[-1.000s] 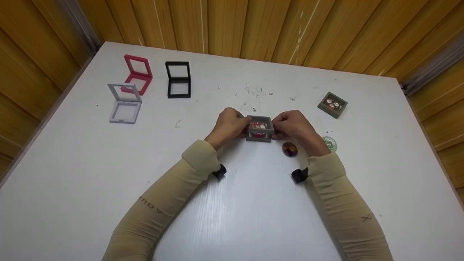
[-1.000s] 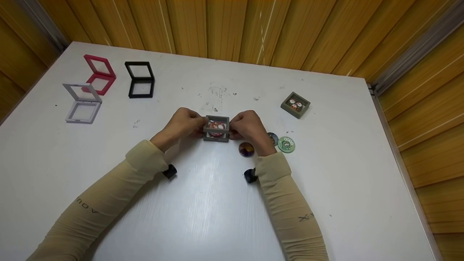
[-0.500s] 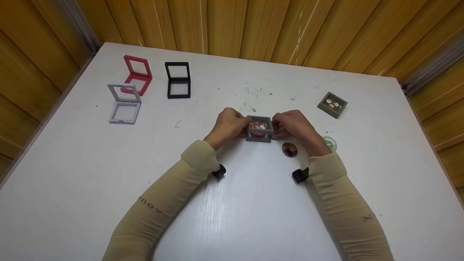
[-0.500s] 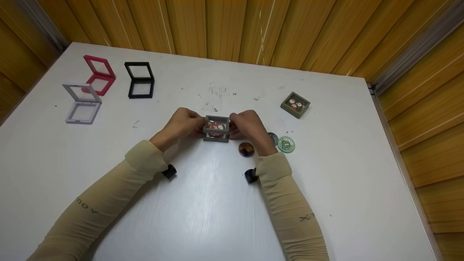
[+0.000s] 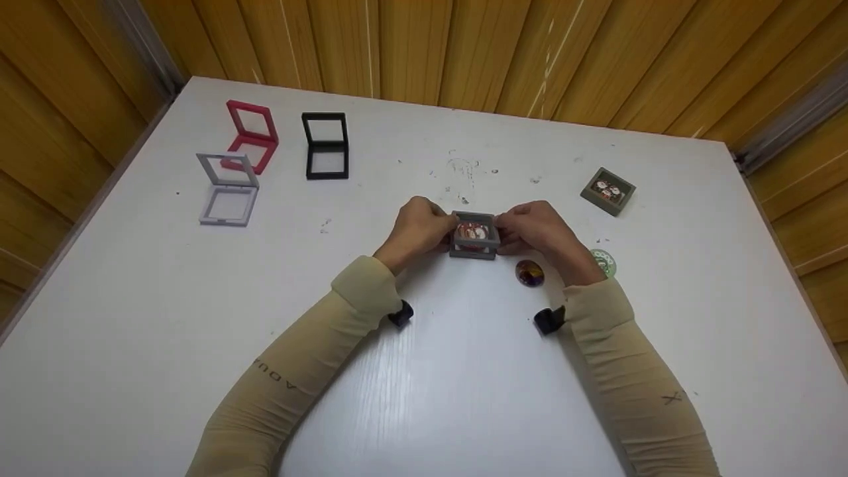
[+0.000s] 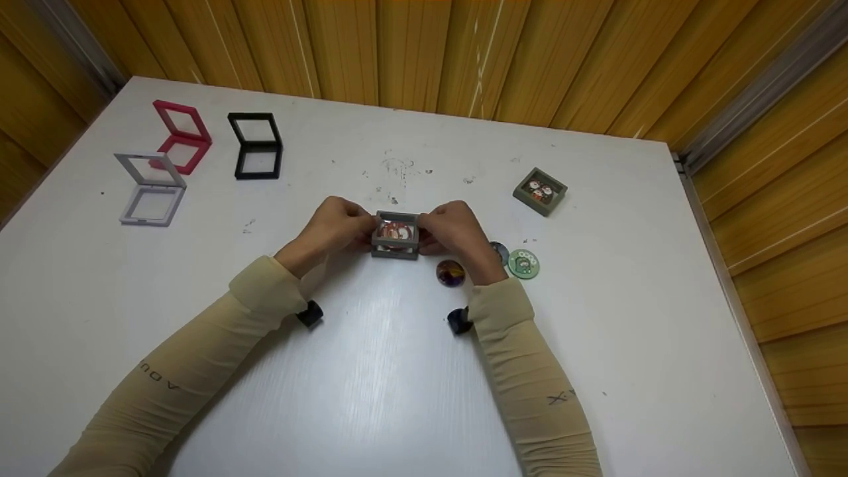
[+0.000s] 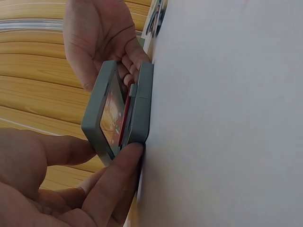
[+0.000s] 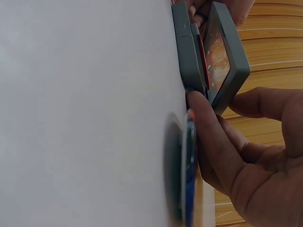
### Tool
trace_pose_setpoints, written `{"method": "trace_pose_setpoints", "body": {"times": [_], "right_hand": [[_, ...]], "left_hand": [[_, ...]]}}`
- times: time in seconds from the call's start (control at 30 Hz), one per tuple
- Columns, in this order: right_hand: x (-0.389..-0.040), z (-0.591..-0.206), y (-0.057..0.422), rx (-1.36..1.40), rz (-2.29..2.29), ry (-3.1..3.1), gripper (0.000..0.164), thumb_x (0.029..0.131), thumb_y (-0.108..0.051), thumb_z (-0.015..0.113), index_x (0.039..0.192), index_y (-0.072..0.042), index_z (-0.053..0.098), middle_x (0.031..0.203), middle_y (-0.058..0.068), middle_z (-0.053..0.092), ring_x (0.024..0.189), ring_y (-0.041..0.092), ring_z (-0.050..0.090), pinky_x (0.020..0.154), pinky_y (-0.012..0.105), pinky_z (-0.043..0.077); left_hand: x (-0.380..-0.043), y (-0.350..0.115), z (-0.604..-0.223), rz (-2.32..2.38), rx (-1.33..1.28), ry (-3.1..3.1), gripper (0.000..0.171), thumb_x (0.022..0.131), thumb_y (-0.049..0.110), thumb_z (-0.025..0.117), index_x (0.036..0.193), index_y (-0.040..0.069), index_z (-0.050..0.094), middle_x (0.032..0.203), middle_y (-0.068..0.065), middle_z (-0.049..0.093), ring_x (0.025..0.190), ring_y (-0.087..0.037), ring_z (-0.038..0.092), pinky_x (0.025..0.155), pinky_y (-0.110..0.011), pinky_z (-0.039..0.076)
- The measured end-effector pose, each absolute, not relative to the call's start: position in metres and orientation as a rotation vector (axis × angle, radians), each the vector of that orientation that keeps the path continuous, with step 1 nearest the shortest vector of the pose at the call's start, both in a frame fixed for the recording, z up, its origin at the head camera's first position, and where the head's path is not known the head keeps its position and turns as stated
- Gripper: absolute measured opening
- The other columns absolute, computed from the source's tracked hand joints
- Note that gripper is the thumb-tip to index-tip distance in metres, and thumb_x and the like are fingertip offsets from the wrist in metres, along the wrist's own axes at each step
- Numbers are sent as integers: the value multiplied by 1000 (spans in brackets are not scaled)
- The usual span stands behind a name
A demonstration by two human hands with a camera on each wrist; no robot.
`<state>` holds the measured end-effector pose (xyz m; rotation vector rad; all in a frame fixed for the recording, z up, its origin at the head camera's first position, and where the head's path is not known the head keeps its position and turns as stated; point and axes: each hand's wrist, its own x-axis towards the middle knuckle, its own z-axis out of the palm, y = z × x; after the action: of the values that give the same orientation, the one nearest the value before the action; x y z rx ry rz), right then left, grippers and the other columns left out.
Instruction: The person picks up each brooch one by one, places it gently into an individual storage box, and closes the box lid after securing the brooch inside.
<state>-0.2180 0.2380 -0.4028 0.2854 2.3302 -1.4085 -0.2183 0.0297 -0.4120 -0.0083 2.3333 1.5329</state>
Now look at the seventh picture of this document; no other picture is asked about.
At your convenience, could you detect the red flat pad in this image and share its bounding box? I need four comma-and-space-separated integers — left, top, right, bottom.
117, 84, 134, 145

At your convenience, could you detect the person's left hand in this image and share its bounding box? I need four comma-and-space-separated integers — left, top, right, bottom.
0, 128, 145, 227

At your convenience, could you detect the person's right hand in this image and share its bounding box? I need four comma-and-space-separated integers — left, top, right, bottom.
62, 0, 152, 93

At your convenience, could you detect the grey hinged case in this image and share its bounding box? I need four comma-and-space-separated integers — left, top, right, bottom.
81, 60, 155, 167

